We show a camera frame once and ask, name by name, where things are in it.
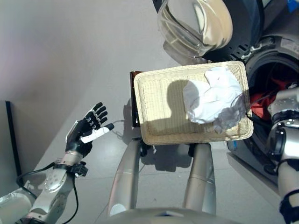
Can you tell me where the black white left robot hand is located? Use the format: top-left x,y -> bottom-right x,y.
65,102 -> 115,159

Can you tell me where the red garment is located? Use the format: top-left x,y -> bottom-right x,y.
249,78 -> 285,117

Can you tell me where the round washing machine door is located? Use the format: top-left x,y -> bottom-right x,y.
151,0 -> 266,65

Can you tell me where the dark grey washing machine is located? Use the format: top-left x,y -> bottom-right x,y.
225,0 -> 299,194

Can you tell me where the dark edged grey panel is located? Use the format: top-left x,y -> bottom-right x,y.
0,100 -> 23,180

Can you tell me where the cream wicker laundry basket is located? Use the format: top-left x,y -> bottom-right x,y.
133,61 -> 254,146

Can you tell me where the silver robot torso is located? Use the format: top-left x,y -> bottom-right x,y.
98,207 -> 239,224

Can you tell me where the silver right robot leg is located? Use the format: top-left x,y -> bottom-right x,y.
182,142 -> 217,214

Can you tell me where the white garment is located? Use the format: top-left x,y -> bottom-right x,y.
182,66 -> 243,124

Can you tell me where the blue white energy label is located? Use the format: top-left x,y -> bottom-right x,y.
286,0 -> 299,14

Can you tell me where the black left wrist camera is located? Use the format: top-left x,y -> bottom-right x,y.
71,162 -> 89,178

